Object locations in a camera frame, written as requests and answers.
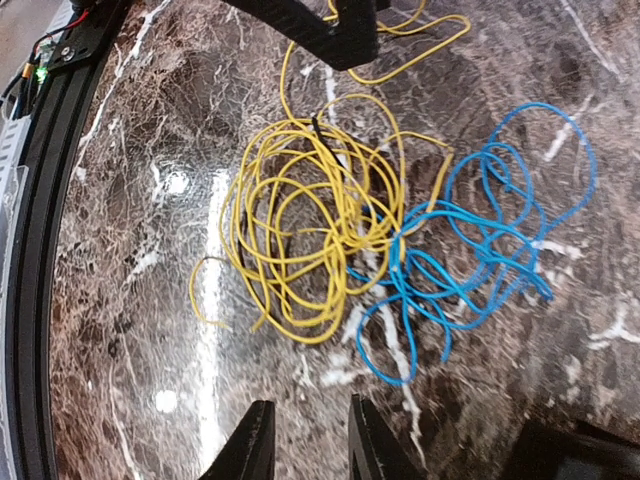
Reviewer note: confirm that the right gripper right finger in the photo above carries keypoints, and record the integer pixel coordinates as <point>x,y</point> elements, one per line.
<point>374,451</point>

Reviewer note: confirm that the black front rail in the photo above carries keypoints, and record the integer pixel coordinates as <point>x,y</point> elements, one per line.
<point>52,140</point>

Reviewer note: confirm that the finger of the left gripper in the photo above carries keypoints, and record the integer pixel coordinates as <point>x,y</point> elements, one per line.
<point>350,42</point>

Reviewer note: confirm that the black bin near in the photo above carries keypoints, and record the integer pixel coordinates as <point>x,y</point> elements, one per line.
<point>586,452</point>

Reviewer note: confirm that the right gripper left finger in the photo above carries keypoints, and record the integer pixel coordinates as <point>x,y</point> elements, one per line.
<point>249,453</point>

